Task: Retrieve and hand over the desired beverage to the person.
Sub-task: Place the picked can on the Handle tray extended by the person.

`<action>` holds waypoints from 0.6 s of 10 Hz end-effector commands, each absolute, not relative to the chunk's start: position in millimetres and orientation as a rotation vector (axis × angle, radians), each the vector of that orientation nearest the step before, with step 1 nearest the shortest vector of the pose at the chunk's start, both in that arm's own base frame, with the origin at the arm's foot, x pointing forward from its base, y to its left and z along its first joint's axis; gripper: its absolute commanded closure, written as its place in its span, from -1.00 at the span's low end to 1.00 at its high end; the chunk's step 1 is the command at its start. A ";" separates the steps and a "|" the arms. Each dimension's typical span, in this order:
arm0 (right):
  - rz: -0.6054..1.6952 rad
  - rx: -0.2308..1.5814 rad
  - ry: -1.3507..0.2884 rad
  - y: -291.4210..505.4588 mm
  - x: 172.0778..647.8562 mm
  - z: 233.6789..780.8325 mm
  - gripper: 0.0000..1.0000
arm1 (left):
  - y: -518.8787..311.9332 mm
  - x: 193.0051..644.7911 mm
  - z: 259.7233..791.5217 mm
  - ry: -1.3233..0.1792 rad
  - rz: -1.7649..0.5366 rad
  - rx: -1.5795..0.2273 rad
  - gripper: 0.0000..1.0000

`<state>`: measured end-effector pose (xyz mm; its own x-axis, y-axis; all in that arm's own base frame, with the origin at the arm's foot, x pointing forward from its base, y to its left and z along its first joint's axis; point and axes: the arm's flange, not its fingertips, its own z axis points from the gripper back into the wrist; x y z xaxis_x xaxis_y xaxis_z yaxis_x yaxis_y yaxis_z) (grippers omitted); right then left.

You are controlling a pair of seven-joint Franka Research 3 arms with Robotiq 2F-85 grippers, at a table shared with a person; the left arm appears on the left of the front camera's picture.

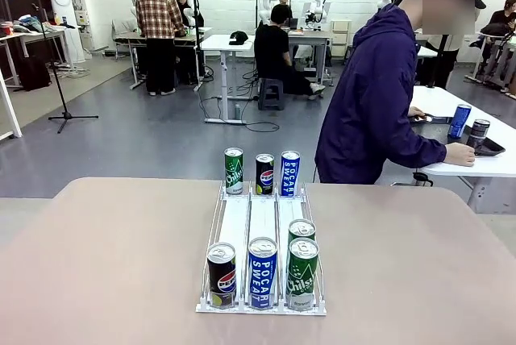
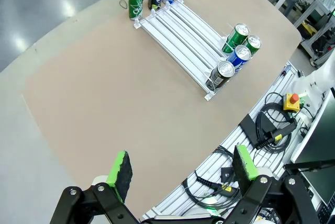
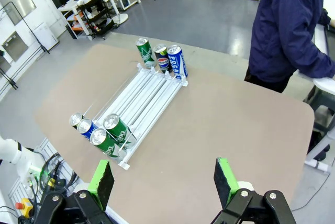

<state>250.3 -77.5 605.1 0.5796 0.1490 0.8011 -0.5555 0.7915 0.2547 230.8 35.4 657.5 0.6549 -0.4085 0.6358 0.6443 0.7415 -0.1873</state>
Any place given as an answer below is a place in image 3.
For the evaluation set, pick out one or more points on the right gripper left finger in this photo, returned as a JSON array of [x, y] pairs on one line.
[[73, 208]]

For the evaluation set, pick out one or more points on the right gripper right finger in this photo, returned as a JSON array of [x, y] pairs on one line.
[[251, 208]]

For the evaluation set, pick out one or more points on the person's right forearm navy sleeve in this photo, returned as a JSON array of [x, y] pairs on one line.
[[319, 64]]

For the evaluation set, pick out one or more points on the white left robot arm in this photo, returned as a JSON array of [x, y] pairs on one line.
[[23, 161]]

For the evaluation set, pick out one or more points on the person's left forearm navy sleeve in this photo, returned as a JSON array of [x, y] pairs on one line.
[[324, 17]]

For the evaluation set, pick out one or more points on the person in navy jacket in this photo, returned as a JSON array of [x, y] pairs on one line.
[[282, 25]]

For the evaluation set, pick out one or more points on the person's left hand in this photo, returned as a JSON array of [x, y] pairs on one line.
[[332, 22]]

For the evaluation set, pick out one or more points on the yellow emergency stop button box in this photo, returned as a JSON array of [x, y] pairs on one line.
[[24, 205]]

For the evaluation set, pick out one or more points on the green Chilsung cider can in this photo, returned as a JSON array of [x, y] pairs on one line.
[[112, 122], [99, 136], [145, 54]]

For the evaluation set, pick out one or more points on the blue Pocari Sweat can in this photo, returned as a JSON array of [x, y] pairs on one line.
[[178, 64], [85, 125]]

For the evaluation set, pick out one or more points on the black Pepsi can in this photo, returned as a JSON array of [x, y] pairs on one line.
[[162, 61], [76, 118]]

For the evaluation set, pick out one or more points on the white can dispenser rack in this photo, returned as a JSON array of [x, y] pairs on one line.
[[146, 95]]

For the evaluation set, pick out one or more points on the white floor cabinet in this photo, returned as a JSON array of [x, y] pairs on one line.
[[45, 37]]

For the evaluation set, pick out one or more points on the black shelf cart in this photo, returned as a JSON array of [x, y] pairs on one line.
[[99, 17]]

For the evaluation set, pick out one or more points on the grey metal wall panel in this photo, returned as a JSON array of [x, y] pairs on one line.
[[15, 1]]

